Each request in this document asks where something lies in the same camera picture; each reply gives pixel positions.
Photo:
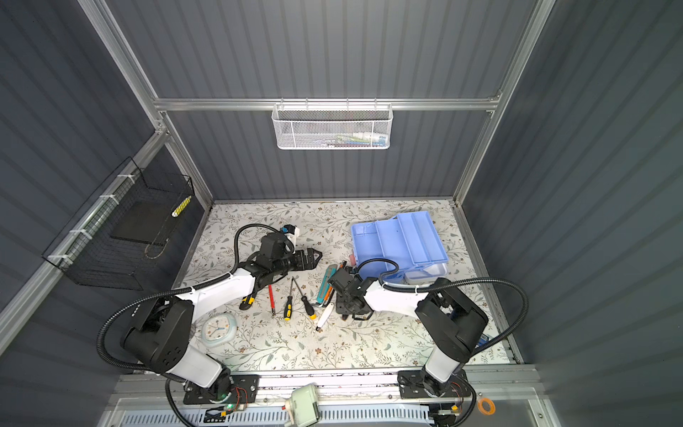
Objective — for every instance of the black yellow screwdriver long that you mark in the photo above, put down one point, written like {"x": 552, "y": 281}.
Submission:
{"x": 308, "y": 308}

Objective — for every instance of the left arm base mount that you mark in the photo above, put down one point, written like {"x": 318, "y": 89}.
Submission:
{"x": 227, "y": 390}

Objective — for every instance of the white marker pen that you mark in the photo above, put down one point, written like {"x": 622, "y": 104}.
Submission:
{"x": 329, "y": 310}

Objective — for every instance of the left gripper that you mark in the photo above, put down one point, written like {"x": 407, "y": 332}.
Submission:
{"x": 310, "y": 261}

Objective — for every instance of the white blue tool box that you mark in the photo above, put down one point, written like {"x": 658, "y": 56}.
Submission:
{"x": 408, "y": 239}

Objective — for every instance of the green white device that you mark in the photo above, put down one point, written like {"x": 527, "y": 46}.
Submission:
{"x": 303, "y": 407}

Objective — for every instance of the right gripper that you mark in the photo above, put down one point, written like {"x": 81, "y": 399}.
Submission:
{"x": 339, "y": 304}

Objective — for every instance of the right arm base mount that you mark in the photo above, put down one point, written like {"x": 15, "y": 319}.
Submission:
{"x": 417, "y": 384}

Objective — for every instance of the yellow black utility knife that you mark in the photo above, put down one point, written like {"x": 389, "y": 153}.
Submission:
{"x": 247, "y": 302}

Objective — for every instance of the white wire wall basket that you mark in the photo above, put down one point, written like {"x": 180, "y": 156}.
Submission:
{"x": 333, "y": 130}

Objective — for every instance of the red hex key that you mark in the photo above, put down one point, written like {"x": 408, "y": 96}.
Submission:
{"x": 272, "y": 301}

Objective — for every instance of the black wire side basket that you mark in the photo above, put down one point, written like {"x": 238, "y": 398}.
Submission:
{"x": 131, "y": 238}

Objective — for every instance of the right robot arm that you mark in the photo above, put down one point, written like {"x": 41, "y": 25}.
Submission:
{"x": 454, "y": 322}

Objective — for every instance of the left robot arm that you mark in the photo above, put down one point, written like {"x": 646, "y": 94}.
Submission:
{"x": 158, "y": 334}

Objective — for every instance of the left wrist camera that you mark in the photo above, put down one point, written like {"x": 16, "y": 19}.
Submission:
{"x": 291, "y": 231}

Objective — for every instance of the yellow black screwdriver short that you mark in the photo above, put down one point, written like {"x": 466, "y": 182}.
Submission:
{"x": 288, "y": 311}

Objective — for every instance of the orange pencil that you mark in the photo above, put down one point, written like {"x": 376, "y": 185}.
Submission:
{"x": 330, "y": 290}

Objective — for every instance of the teal utility knife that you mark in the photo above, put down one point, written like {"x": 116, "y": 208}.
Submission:
{"x": 324, "y": 284}

